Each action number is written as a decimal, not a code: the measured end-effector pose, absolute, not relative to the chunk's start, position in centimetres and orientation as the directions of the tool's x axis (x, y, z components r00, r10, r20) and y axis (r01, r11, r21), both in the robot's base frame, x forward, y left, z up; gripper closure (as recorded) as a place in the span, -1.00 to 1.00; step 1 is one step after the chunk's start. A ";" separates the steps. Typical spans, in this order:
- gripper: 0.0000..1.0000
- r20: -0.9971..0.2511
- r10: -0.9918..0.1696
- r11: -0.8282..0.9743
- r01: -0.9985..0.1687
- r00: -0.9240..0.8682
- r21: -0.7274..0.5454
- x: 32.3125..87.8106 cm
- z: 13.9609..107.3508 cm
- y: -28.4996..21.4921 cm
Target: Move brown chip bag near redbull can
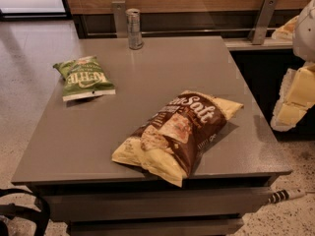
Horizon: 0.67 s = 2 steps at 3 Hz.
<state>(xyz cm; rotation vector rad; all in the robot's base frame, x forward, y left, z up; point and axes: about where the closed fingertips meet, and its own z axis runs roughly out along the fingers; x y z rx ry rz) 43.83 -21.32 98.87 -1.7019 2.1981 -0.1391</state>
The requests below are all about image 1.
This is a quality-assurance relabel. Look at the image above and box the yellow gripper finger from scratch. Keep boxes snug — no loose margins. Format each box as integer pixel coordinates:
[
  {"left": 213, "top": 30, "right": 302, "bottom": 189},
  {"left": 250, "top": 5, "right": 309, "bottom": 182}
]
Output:
[
  {"left": 271, "top": 64, "right": 315, "bottom": 132},
  {"left": 272, "top": 16, "right": 298, "bottom": 40}
]

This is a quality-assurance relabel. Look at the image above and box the brown chip bag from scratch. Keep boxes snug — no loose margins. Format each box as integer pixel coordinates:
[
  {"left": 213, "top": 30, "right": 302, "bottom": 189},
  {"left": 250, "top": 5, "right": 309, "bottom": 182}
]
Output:
[{"left": 111, "top": 90, "right": 243, "bottom": 187}]

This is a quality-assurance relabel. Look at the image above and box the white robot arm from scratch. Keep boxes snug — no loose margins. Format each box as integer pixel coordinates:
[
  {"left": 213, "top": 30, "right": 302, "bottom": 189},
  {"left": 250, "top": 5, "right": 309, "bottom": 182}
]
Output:
[{"left": 271, "top": 0, "right": 315, "bottom": 132}]

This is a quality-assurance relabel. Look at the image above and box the silver redbull can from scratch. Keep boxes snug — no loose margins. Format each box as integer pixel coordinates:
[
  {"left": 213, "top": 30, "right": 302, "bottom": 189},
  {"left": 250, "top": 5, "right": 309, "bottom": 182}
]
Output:
[{"left": 125, "top": 8, "right": 143, "bottom": 50}]

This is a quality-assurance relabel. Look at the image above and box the green chip bag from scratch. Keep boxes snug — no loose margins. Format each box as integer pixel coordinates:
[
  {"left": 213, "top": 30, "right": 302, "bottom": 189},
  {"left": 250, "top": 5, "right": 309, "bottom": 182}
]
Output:
[{"left": 53, "top": 56, "right": 115, "bottom": 101}]

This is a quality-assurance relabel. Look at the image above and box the right metal bracket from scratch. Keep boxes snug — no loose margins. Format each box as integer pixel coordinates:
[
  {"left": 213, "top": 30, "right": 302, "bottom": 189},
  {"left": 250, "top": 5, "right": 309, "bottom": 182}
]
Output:
[{"left": 248, "top": 0, "right": 279, "bottom": 45}]

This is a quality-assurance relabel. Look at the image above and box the metal bracket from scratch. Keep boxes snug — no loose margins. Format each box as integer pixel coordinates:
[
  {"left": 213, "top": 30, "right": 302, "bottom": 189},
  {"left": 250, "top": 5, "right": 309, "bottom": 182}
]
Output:
[
  {"left": 111, "top": 0, "right": 127, "bottom": 38},
  {"left": 248, "top": 0, "right": 279, "bottom": 45}
]

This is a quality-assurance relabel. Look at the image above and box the striped cable plug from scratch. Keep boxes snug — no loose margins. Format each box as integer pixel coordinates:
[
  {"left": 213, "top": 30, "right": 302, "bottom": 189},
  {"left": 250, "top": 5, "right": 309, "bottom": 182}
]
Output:
[{"left": 267, "top": 188, "right": 315, "bottom": 205}]

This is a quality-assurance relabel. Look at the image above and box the left metal bracket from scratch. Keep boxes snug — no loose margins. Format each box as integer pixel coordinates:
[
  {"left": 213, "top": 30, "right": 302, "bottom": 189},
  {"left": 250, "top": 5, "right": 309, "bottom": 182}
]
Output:
[{"left": 111, "top": 0, "right": 127, "bottom": 38}]

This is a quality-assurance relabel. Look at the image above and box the black chair frame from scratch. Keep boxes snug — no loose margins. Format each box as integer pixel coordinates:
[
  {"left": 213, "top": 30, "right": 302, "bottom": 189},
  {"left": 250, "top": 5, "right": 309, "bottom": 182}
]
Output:
[{"left": 0, "top": 188, "right": 50, "bottom": 236}]

